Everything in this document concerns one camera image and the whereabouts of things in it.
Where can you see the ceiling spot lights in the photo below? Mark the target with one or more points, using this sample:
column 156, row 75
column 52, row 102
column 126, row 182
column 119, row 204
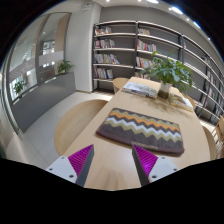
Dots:
column 176, row 10

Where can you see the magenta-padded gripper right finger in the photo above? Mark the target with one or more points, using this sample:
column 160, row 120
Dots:
column 161, row 168

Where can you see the zigzag striped grey towel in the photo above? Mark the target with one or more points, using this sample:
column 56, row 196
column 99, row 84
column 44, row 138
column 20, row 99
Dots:
column 140, row 130

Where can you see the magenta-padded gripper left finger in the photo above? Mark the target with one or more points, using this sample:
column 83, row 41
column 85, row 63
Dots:
column 63, row 168

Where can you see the yellow covered book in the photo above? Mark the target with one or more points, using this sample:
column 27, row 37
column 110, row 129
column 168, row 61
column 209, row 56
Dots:
column 180, row 101

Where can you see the green plant on ledge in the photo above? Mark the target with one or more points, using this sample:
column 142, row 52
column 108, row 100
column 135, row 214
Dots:
column 18, row 87
column 65, row 66

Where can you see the white magazine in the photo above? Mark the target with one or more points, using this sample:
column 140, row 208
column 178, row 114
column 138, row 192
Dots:
column 140, row 89

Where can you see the light wooden round-back chair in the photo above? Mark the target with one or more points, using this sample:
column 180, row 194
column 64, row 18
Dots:
column 76, row 126
column 119, row 84
column 194, row 102
column 210, row 143

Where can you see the grey bookshelf unit with books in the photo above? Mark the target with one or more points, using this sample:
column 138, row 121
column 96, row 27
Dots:
column 123, row 43

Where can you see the green potted plant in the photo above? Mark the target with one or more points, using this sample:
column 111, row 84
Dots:
column 166, row 71

